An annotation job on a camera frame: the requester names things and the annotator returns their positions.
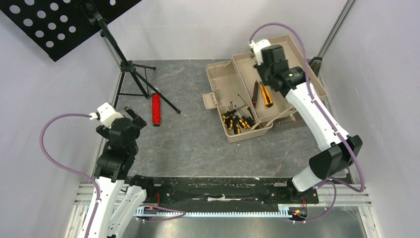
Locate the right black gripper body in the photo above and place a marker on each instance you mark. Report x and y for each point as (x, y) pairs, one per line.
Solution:
(262, 70)

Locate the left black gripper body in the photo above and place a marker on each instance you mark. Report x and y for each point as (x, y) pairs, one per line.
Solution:
(138, 122)

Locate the red black utility knife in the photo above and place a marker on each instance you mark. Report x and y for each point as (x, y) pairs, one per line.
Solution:
(255, 94)

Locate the beige plastic tool box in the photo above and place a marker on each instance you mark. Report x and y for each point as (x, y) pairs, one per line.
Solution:
(237, 83)

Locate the screwdriver yellow black extra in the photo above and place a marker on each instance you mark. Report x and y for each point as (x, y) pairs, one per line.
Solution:
(240, 122)

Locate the screwdriver yellow black sideways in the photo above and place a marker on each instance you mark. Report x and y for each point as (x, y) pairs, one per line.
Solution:
(229, 108)

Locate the screwdriver black handle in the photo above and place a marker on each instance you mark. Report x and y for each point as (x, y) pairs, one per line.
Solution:
(247, 107)

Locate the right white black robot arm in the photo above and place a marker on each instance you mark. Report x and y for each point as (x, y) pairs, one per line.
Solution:
(338, 149)

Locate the black metronome clear cover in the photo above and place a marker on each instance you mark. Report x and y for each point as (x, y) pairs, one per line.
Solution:
(315, 64)

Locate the red cylindrical object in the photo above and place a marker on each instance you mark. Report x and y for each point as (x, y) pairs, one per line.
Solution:
(156, 110)

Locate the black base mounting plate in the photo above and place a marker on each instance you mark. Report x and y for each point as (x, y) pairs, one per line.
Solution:
(222, 194)

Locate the black perforated music stand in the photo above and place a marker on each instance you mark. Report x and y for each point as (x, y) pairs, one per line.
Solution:
(59, 26)

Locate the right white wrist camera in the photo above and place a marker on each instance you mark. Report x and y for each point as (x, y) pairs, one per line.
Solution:
(256, 48)

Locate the aluminium frame rail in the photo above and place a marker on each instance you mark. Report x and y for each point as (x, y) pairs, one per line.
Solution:
(98, 195)

